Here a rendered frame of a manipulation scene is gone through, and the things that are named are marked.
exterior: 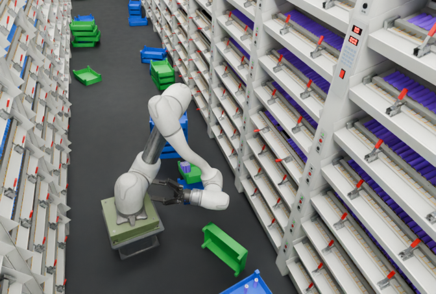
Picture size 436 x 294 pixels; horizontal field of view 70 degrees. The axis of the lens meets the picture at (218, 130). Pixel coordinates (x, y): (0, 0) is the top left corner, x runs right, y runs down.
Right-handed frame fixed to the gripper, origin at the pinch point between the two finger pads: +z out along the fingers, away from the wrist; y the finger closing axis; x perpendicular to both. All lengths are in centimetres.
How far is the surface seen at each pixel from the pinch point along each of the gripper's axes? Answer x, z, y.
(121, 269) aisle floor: 16, 14, -58
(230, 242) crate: 4, -49, -31
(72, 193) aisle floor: -38, 68, -64
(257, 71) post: -53, -46, 55
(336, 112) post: 10, -70, 74
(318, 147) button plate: 8, -71, 54
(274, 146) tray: -24, -62, 25
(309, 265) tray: 23, -88, -12
